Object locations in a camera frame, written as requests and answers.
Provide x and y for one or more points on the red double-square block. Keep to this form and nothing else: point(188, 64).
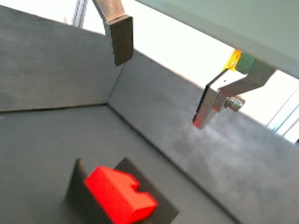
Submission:
point(113, 189)

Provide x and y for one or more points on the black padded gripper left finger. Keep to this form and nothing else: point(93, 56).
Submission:
point(119, 28)

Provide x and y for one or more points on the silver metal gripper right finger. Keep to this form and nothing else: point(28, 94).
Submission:
point(224, 96)

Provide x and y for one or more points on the black curved holder stand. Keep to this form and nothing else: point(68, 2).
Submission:
point(88, 209)

